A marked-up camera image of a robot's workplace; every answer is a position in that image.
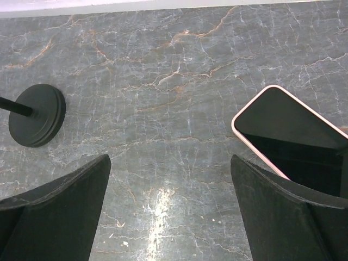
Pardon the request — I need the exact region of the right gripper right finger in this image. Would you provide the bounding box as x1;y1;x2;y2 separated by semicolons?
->
231;154;347;260

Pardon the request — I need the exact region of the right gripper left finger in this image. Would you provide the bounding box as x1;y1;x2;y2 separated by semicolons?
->
1;154;111;260

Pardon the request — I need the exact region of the black round-base clamp phone stand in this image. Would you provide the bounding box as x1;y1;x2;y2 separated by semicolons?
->
1;84;66;148

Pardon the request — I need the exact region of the pink case smartphone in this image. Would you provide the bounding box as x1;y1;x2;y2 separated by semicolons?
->
231;85;347;198

